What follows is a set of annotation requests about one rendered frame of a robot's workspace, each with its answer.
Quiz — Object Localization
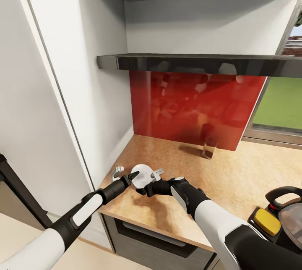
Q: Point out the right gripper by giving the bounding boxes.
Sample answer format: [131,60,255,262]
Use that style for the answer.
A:
[136,178,164,197]

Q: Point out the bottle of coffee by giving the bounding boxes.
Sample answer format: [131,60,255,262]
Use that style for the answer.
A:
[247,207,283,243]

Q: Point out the saucer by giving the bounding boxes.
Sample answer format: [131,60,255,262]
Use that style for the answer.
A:
[131,164,153,189]

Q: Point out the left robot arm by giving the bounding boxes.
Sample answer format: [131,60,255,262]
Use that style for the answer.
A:
[0,166,140,270]

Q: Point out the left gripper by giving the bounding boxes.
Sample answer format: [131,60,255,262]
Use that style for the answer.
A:
[109,171,140,198]

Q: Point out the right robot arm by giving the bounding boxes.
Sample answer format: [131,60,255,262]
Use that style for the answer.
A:
[136,168,302,270]

